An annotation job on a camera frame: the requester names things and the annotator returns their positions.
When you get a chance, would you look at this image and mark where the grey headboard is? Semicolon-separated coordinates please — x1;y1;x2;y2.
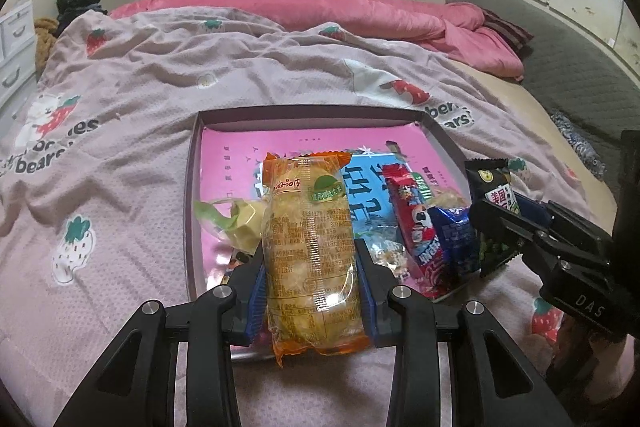
445;0;640;142

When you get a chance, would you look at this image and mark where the white drawer unit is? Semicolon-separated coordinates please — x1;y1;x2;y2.
0;4;38;108

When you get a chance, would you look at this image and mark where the black white patterned cloth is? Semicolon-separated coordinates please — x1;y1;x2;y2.
550;109;608;180

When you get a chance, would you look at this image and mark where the grey shallow cardboard box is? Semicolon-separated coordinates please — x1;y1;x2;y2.
184;107;473;363

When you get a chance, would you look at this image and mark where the printed strawberry blanket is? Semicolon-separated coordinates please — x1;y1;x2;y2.
0;7;621;427

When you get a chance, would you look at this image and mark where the pale green snack packet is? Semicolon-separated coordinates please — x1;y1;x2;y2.
194;198;266;258

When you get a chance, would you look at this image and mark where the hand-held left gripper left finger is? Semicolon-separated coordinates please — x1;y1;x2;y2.
55;252;267;427

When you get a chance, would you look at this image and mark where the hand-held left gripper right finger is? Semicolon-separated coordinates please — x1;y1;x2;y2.
354;239;573;427

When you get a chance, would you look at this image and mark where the blue snack packet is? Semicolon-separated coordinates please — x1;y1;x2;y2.
430;204;481;280

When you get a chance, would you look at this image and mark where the dark clothes pile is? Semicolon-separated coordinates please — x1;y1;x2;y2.
55;0;108;25

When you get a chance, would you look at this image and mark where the black green snack packet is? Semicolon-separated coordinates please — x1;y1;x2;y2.
464;157;526;279

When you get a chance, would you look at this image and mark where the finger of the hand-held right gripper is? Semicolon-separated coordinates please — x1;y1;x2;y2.
470;198;576;280
515;193;614;258

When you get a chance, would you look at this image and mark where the pink quilt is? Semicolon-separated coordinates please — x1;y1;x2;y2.
107;0;526;82

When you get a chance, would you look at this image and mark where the brown fuzzy cloth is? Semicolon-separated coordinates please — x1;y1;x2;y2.
34;17;61;75

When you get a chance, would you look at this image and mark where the red cartoon snack packet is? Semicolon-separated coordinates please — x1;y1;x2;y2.
384;163;458;300

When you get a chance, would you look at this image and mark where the beige bed sheet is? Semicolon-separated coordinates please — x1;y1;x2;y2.
452;57;621;208

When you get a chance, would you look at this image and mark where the clear packet of yellow pastry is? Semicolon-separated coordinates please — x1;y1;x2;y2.
352;187;468;284

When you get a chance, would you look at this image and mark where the dark striped pillow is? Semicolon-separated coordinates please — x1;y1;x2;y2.
481;9;535;52

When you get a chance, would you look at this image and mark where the orange pastry packet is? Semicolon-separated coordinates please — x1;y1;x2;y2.
262;149;373;370

